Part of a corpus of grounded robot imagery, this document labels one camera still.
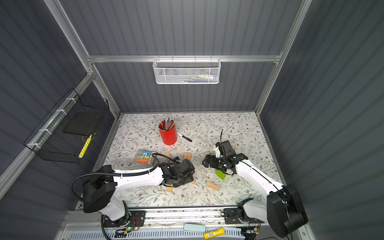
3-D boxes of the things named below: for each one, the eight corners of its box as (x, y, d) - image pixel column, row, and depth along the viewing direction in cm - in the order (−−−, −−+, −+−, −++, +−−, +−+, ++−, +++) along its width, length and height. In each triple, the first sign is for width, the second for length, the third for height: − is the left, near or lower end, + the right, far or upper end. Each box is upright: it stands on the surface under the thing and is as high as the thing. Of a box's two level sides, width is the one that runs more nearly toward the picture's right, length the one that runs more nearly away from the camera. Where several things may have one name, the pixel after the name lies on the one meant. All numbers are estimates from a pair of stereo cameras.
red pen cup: (161, 145, 104) (157, 131, 92) (164, 131, 112) (160, 117, 100) (176, 145, 104) (174, 131, 92) (177, 131, 112) (175, 117, 100)
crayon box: (134, 167, 94) (132, 165, 92) (138, 150, 101) (137, 148, 99) (152, 167, 94) (151, 165, 92) (156, 150, 101) (155, 148, 99)
